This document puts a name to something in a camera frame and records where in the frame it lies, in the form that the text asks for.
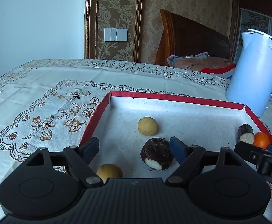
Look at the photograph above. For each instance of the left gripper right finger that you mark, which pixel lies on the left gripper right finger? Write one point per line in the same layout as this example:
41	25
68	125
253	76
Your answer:
189	159

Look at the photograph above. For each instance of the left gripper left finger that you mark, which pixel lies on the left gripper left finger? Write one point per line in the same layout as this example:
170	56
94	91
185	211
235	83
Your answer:
78	160

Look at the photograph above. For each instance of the orange mandarin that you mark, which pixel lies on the orange mandarin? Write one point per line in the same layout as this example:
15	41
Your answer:
261	140

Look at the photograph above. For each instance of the red shallow cardboard tray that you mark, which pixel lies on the red shallow cardboard tray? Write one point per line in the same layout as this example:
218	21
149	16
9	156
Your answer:
211	124

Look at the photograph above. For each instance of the white embroidered tablecloth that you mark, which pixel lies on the white embroidered tablecloth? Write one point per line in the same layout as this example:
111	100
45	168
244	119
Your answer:
46	105

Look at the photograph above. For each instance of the white electric kettle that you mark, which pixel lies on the white electric kettle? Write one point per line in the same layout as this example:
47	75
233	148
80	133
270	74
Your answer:
251	82

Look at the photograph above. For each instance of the pink patterned pillow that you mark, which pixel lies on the pink patterned pillow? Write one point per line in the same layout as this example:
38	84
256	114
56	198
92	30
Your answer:
203	63

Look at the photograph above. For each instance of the sliding door wardrobe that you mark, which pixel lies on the sliding door wardrobe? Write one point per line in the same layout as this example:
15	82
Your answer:
256	14

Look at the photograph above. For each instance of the white wall switch panel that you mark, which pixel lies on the white wall switch panel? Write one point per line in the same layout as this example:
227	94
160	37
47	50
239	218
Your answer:
115	34

